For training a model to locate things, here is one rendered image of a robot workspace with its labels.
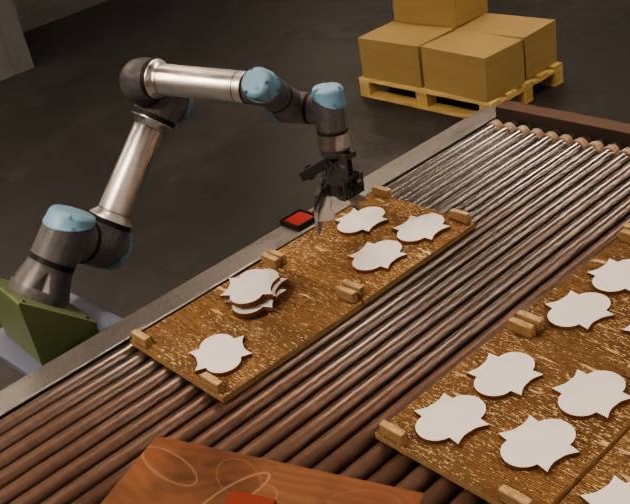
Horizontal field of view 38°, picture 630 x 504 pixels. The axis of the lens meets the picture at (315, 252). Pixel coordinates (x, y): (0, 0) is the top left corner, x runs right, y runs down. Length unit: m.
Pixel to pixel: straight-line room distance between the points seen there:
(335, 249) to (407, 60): 3.29
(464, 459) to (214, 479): 0.44
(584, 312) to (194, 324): 0.86
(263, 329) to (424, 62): 3.55
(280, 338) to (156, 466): 0.52
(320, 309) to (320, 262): 0.21
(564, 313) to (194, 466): 0.84
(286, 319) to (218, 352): 0.18
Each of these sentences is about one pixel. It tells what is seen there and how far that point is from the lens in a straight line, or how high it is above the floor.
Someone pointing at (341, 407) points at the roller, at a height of 0.92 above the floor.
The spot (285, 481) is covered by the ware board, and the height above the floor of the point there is 1.04.
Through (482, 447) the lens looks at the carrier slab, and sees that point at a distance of 1.68.
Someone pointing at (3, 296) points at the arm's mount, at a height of 1.03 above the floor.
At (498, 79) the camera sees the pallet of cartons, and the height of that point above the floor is 0.22.
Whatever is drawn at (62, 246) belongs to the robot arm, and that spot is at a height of 1.09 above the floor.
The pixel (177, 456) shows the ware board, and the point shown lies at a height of 1.04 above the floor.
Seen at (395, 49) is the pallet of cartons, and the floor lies 0.34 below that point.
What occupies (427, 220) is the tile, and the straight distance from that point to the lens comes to 2.34.
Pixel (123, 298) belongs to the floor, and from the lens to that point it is 4.20.
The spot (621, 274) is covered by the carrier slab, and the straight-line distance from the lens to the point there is 2.09.
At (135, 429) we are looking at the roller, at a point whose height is 0.92.
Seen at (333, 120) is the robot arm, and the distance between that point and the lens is 2.13.
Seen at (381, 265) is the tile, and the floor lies 0.95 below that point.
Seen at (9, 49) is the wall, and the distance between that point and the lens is 7.88.
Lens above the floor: 2.08
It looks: 30 degrees down
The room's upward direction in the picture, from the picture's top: 11 degrees counter-clockwise
